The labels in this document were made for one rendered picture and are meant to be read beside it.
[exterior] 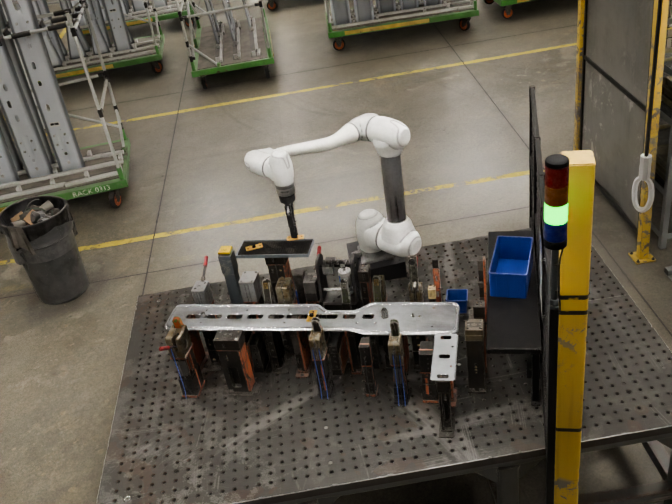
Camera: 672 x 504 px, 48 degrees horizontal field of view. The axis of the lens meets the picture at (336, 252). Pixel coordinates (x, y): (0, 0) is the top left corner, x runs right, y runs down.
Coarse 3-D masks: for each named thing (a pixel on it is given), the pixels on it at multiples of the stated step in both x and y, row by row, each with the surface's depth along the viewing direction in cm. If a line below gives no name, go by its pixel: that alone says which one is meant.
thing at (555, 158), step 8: (552, 160) 216; (560, 160) 216; (568, 160) 216; (552, 168) 216; (560, 168) 215; (544, 240) 231; (552, 248) 230; (560, 248) 230; (552, 256) 235; (560, 256) 235; (552, 264) 236; (552, 272) 238; (552, 280) 239; (552, 288) 241; (552, 296) 243; (552, 304) 244; (560, 304) 245
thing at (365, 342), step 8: (360, 344) 329; (368, 344) 329; (360, 352) 329; (368, 352) 328; (368, 360) 331; (368, 368) 335; (368, 376) 338; (368, 384) 338; (376, 384) 345; (368, 392) 342; (376, 392) 343
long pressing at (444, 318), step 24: (192, 312) 365; (216, 312) 362; (240, 312) 359; (264, 312) 357; (288, 312) 354; (336, 312) 349; (360, 312) 347; (408, 312) 342; (432, 312) 339; (456, 312) 337
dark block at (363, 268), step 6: (360, 264) 358; (366, 264) 357; (360, 270) 354; (366, 270) 353; (360, 276) 354; (366, 276) 354; (360, 282) 356; (366, 282) 356; (366, 288) 358; (366, 294) 360; (372, 294) 365; (366, 300) 362; (372, 300) 365; (366, 318) 368
